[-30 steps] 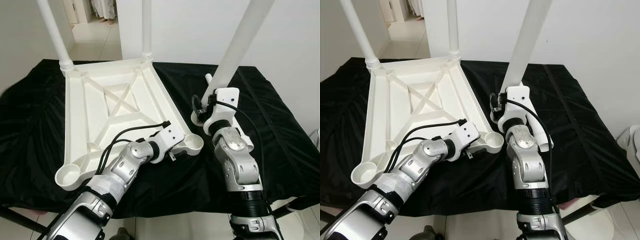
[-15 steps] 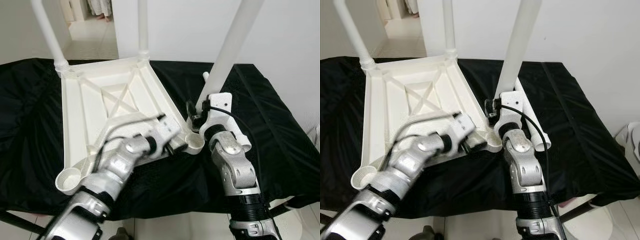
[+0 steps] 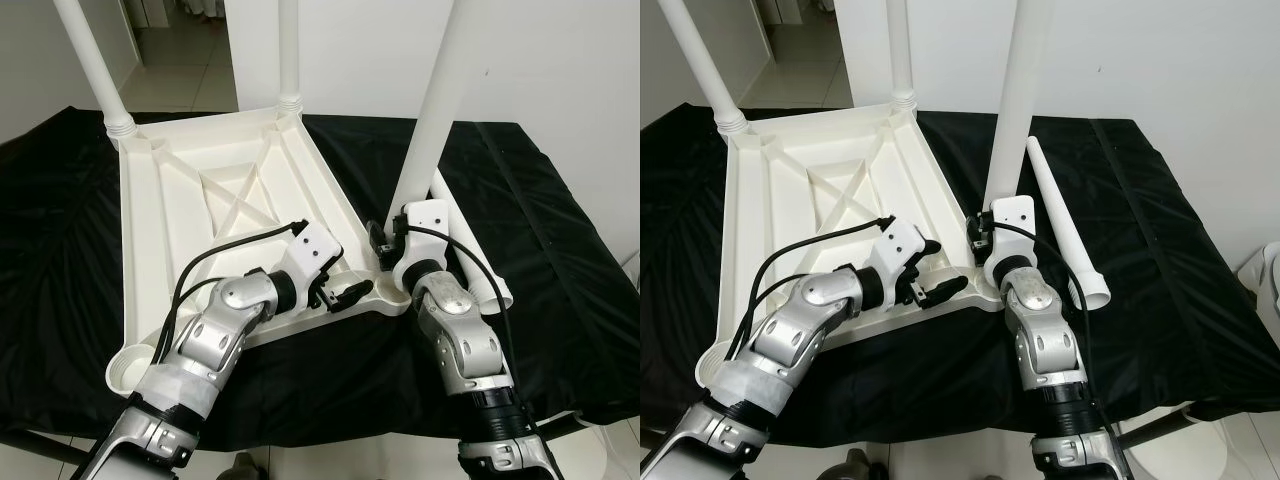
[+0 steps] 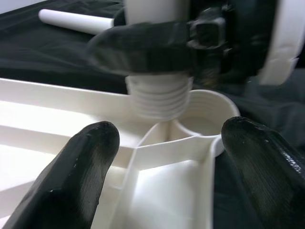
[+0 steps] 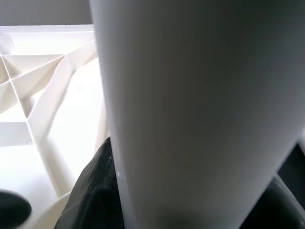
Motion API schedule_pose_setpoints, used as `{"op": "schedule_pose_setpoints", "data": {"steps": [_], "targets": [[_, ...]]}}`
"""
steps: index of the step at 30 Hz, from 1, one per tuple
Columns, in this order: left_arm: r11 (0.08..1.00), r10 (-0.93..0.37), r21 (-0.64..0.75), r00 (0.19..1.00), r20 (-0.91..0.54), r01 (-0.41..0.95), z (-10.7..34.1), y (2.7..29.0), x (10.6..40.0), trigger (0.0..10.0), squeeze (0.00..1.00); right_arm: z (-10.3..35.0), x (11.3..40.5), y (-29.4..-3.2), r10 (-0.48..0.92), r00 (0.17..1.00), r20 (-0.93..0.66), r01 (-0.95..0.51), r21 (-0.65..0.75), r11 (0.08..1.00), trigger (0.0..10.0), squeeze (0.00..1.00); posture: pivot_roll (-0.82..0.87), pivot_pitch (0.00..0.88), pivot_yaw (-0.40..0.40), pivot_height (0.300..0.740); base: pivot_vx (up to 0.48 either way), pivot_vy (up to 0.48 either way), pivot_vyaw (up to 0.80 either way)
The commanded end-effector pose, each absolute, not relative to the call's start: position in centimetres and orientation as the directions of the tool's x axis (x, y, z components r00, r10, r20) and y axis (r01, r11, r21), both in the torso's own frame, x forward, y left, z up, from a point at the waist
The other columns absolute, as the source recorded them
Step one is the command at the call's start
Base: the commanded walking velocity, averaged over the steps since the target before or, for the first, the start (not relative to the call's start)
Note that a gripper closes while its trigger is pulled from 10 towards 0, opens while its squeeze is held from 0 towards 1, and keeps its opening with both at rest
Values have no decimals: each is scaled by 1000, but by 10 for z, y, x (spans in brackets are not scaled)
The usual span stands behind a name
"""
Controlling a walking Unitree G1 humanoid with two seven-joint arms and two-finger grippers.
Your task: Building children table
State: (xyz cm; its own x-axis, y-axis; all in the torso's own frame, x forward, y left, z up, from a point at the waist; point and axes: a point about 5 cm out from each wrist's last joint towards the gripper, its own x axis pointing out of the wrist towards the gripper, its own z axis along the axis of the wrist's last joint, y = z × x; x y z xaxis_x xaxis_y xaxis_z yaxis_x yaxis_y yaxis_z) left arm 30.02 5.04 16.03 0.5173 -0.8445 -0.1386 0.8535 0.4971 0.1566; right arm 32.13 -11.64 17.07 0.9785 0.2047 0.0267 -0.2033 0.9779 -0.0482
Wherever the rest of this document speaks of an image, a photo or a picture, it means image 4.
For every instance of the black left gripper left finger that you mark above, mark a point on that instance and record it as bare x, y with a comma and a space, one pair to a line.
66, 181

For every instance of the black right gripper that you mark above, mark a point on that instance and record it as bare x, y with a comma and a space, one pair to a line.
226, 47

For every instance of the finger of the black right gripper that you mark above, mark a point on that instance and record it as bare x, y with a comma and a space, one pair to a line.
143, 50

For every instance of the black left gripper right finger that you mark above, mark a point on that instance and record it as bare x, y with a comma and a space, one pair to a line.
269, 179

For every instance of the white plastic table leg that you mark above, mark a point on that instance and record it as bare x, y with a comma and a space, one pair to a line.
159, 100
71, 21

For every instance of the white plastic children table top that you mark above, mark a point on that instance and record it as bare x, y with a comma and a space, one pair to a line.
166, 179

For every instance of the black table cloth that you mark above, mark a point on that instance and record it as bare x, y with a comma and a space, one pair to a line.
47, 59

